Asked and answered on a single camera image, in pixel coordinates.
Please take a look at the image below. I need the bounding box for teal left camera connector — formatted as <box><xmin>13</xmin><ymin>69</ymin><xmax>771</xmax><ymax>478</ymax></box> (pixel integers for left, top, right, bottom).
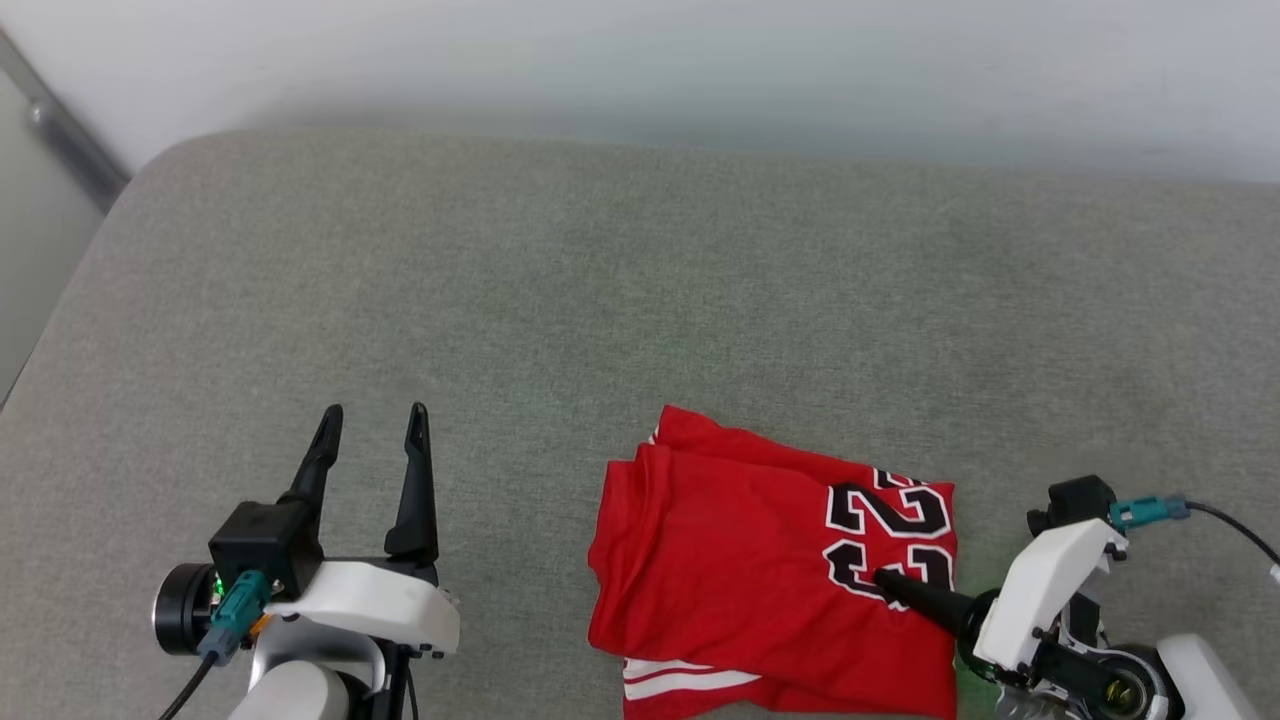
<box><xmin>197</xmin><ymin>569</ymin><xmax>272</xmax><ymax>666</ymax></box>

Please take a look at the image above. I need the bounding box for black camera cable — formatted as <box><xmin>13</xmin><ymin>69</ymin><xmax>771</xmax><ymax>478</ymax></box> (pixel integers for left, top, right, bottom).
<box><xmin>1185</xmin><ymin>500</ymin><xmax>1280</xmax><ymax>586</ymax></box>
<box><xmin>155</xmin><ymin>648</ymin><xmax>219</xmax><ymax>720</ymax></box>

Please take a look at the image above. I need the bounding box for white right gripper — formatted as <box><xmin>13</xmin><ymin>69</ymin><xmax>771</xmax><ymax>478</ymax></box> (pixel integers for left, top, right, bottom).
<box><xmin>872</xmin><ymin>517</ymin><xmax>1131</xmax><ymax>683</ymax></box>

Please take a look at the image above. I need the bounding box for grey metal rail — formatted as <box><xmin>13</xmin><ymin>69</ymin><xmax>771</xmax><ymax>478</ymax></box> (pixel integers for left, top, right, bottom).
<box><xmin>0</xmin><ymin>28</ymin><xmax>133</xmax><ymax>213</ymax></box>

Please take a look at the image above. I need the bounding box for teal right camera connector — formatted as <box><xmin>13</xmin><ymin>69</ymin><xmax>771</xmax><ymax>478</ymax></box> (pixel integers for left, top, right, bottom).
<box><xmin>1109</xmin><ymin>494</ymin><xmax>1192</xmax><ymax>532</ymax></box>

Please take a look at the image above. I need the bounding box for grey fabric sofa seat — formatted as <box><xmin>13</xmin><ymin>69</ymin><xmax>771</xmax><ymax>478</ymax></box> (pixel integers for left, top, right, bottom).
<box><xmin>0</xmin><ymin>128</ymin><xmax>1280</xmax><ymax>720</ymax></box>

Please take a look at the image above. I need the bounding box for teal camera connector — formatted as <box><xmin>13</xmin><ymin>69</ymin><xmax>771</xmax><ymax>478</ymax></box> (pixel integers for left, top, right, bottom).
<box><xmin>197</xmin><ymin>569</ymin><xmax>272</xmax><ymax>666</ymax></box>
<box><xmin>1109</xmin><ymin>494</ymin><xmax>1192</xmax><ymax>532</ymax></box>

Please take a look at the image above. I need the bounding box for black right camera cable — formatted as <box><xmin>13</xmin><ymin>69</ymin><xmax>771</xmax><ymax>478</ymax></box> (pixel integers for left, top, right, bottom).
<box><xmin>1185</xmin><ymin>500</ymin><xmax>1280</xmax><ymax>586</ymax></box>

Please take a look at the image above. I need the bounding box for red number 23 jersey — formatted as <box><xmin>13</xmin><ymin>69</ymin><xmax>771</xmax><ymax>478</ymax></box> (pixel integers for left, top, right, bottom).
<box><xmin>586</xmin><ymin>404</ymin><xmax>960</xmax><ymax>720</ymax></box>

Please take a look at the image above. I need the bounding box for black left camera cable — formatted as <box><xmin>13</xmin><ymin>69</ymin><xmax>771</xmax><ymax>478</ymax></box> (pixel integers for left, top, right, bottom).
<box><xmin>155</xmin><ymin>648</ymin><xmax>219</xmax><ymax>720</ymax></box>

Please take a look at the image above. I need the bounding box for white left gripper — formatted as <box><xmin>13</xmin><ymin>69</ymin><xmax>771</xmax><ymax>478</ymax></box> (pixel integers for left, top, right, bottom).
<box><xmin>264</xmin><ymin>401</ymin><xmax>462</xmax><ymax>663</ymax></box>

